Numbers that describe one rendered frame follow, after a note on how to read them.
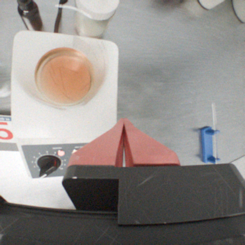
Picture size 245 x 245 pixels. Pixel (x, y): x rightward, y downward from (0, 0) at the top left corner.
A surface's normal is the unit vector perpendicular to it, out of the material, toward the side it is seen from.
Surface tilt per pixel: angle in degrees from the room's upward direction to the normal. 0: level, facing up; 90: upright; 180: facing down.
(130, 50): 0
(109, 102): 0
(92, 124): 0
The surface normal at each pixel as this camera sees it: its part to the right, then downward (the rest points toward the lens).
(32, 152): 0.29, 0.59
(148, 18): 0.35, 0.10
